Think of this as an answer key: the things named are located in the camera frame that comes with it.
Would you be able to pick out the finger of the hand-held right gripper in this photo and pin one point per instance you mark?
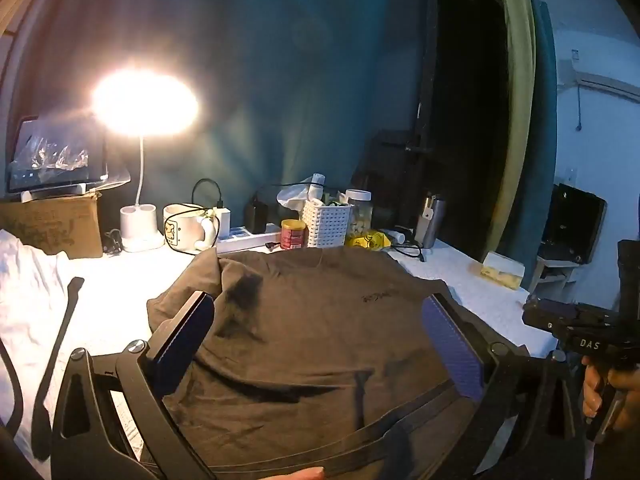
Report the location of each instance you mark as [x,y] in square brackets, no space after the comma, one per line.
[545,317]

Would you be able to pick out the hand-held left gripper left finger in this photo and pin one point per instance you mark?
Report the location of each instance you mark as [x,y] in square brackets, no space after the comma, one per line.
[185,330]

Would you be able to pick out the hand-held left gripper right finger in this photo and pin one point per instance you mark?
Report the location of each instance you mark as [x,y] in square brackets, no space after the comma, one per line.
[455,345]

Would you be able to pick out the brown t-shirt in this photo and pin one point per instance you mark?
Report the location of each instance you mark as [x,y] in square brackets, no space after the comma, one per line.
[310,330]

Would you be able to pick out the person's right hand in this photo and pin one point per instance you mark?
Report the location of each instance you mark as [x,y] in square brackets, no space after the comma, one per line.
[592,385]

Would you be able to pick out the person's left hand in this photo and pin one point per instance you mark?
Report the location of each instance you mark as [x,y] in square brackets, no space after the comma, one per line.
[300,474]

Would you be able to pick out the white cartoon mug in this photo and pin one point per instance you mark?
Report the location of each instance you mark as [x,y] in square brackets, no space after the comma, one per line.
[182,230]

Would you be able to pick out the black box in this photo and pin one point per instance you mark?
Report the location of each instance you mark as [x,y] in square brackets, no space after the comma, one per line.
[575,220]

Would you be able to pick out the white power strip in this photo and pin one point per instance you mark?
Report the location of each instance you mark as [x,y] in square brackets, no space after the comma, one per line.
[240,242]

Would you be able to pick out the white desk lamp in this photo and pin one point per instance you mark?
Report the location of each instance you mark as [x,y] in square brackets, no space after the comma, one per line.
[142,230]

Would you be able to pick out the white charger plug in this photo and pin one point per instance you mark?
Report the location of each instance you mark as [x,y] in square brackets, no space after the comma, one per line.
[223,220]

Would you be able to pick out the steel thermos bottle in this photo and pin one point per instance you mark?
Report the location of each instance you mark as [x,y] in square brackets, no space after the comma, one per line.
[431,225]

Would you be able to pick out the white tube bottle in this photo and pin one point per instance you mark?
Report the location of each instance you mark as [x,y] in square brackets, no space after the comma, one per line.
[395,234]

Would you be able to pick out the black power adapter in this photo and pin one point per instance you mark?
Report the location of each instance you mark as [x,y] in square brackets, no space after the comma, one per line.
[255,217]

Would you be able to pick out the yellow cloth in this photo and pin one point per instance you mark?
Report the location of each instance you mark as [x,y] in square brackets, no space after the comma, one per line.
[367,241]

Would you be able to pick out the red can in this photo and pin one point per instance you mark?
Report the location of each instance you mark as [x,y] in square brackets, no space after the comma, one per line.
[292,237]

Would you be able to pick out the clear jar with white lid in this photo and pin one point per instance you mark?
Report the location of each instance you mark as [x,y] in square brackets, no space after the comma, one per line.
[359,215]

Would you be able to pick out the cardboard box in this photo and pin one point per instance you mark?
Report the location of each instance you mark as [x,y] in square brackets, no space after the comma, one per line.
[50,225]

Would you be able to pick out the white plastic basket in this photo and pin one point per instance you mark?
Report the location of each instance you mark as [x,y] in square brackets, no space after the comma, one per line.
[325,225]

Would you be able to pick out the white tissue pack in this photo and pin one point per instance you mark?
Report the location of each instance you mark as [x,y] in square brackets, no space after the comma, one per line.
[300,192]

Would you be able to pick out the black bag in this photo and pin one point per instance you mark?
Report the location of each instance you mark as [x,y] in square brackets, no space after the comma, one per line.
[385,175]

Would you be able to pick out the yellow-green curtain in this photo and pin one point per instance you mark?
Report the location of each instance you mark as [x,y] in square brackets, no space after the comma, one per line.
[520,110]

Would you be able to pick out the tablet in clear plastic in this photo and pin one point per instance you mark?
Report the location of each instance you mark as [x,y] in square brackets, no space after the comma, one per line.
[55,160]

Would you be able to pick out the white air conditioner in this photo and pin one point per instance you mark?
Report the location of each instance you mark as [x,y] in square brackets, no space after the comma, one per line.
[610,84]

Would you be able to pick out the teal curtain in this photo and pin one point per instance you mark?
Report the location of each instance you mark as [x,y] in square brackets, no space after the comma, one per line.
[300,85]

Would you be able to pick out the dark window frame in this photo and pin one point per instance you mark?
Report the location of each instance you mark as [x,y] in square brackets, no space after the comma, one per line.
[465,85]

